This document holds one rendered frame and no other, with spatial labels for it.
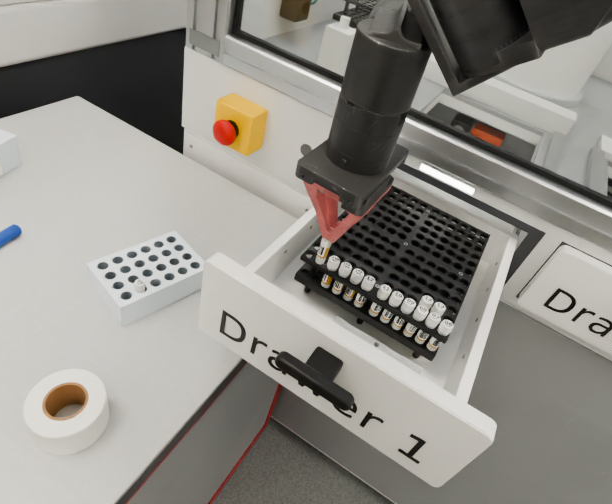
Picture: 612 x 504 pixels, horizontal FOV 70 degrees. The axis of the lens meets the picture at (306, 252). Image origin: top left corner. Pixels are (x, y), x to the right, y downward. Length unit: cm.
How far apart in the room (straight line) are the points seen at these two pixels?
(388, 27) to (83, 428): 42
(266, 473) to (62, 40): 113
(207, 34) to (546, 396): 79
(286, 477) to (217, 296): 93
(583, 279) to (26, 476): 66
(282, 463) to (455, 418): 98
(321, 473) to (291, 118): 97
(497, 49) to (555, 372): 58
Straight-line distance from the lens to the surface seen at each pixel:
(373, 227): 56
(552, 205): 64
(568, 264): 66
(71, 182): 79
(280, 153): 75
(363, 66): 34
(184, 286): 59
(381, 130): 36
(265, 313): 41
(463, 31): 33
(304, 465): 135
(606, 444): 91
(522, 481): 104
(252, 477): 131
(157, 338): 57
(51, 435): 48
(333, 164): 38
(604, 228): 66
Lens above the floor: 123
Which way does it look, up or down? 42 degrees down
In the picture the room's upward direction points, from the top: 17 degrees clockwise
